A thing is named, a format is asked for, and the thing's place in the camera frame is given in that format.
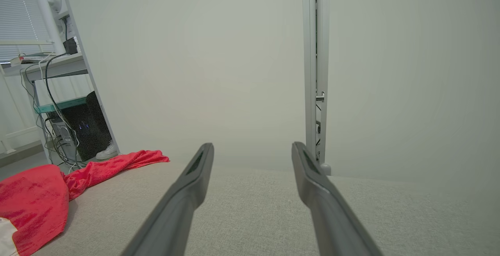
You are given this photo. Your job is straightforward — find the grey partition edge post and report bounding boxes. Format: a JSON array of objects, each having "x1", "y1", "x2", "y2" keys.
[{"x1": 58, "y1": 0, "x2": 121, "y2": 155}]

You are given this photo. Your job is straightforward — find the flat boxes stack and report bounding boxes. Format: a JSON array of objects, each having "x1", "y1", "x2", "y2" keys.
[{"x1": 10, "y1": 53, "x2": 47, "y2": 66}]

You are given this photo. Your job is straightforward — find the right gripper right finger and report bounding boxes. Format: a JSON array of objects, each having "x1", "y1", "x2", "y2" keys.
[{"x1": 291, "y1": 142, "x2": 384, "y2": 256}]

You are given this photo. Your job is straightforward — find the teal shelf board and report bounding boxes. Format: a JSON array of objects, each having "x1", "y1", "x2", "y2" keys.
[{"x1": 34, "y1": 97, "x2": 88, "y2": 114}]

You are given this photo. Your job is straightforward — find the black computer tower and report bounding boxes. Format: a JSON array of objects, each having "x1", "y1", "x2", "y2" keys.
[{"x1": 51, "y1": 91, "x2": 114, "y2": 162}]

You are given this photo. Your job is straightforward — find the aluminium partition joint post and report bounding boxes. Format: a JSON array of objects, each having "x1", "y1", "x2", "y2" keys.
[{"x1": 302, "y1": 0, "x2": 332, "y2": 176}]

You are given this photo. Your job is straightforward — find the white window blinds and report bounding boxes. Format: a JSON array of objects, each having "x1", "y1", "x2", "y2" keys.
[{"x1": 0, "y1": 0, "x2": 45, "y2": 61}]

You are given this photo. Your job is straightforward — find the grey office desk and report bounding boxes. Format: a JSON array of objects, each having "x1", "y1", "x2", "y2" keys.
[{"x1": 0, "y1": 52, "x2": 89, "y2": 163}]

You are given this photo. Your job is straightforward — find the white sneaker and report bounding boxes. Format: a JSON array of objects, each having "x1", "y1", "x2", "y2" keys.
[{"x1": 96, "y1": 141, "x2": 119, "y2": 161}]

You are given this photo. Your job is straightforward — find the thick black power cable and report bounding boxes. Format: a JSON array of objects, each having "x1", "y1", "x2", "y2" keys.
[{"x1": 44, "y1": 52, "x2": 84, "y2": 168}]

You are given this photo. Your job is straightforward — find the red garment with white sleeves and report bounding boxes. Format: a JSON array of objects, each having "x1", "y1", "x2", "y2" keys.
[{"x1": 0, "y1": 150, "x2": 170, "y2": 256}]

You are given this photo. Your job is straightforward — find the black power adapter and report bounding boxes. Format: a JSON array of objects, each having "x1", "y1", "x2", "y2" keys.
[{"x1": 62, "y1": 37, "x2": 78, "y2": 55}]

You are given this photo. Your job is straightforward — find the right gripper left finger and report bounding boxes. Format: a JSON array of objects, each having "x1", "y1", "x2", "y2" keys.
[{"x1": 120, "y1": 143, "x2": 214, "y2": 256}]

